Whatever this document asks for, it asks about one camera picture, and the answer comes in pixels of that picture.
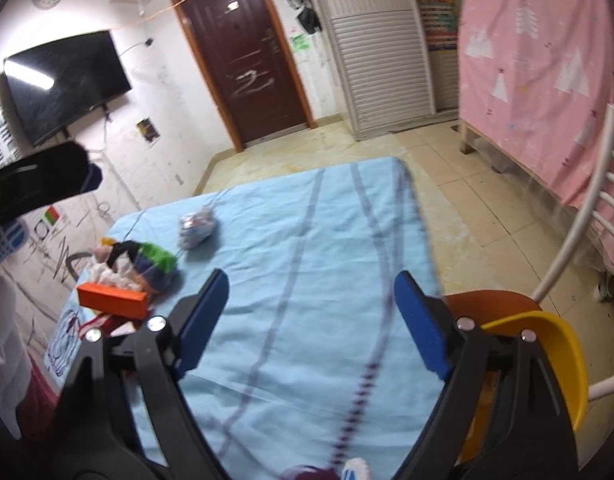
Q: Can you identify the orange tissue box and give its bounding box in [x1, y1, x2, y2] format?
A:
[76, 282, 148, 320]

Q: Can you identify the white gloved left hand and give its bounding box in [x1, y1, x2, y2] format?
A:
[0, 220, 31, 440]

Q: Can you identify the yellow trash bin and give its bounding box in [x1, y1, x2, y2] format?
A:
[456, 309, 591, 466]

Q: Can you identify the pink tree-print curtain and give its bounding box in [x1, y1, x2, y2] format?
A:
[456, 0, 614, 281]

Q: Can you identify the black wall television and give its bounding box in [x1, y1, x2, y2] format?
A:
[3, 30, 131, 146]

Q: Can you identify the colourful wall chart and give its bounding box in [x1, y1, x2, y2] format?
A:
[416, 0, 459, 52]

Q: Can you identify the light blue bed sheet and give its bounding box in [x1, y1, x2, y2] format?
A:
[43, 155, 446, 480]

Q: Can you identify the red knitted sock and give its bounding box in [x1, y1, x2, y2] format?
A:
[78, 313, 136, 339]

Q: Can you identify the white slatted wardrobe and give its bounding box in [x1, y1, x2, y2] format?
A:
[312, 0, 458, 140]

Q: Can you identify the white metal chair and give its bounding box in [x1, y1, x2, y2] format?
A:
[528, 102, 614, 403]

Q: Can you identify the silver foil wrapper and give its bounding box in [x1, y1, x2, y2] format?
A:
[178, 206, 217, 250]

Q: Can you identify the dark brown door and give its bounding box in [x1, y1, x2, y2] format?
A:
[171, 0, 316, 152]

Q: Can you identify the green black cloth toy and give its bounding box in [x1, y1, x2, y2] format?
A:
[89, 237, 179, 295]

